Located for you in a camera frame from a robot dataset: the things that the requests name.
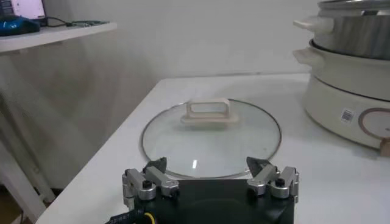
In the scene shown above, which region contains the blue computer mouse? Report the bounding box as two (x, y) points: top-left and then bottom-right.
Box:
(0, 15), (41, 37)

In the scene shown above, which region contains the black laptop cable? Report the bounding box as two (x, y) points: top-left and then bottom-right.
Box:
(45, 16), (74, 28)

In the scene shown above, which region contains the stainless steel steamer basket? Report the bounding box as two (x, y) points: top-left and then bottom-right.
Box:
(292, 0), (390, 61)

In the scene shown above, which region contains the glass lid with cream handle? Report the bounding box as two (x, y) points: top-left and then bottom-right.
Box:
(141, 97), (283, 180)

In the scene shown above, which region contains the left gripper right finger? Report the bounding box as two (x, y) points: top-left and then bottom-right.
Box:
(246, 156), (300, 203)

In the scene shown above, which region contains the white side table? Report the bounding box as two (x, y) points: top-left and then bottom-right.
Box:
(0, 21), (118, 223)

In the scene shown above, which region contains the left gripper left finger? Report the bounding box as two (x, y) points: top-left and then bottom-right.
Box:
(121, 156), (180, 206)

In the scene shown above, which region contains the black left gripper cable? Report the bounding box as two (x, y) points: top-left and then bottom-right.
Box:
(105, 208), (155, 224)

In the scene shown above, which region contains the cream electric cooker pot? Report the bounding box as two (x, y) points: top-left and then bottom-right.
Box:
(292, 39), (390, 158)

